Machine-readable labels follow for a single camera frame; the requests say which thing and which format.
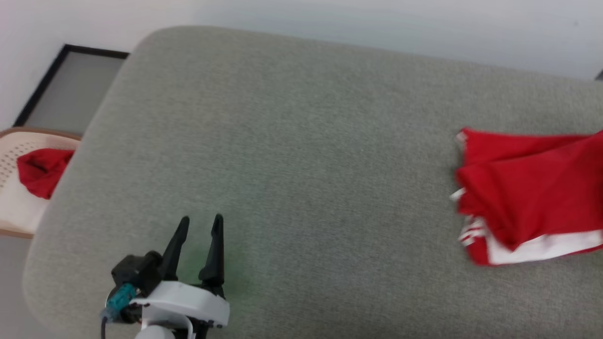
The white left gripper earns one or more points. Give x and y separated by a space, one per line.
188 303

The red basketball jersey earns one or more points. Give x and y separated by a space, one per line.
527 188

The red crumpled garment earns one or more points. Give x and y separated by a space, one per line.
42 172

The cream plastic laundry basket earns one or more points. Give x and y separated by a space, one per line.
19 212

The black baseboard strip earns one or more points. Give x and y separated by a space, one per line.
44 80

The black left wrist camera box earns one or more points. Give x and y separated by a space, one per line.
136 270

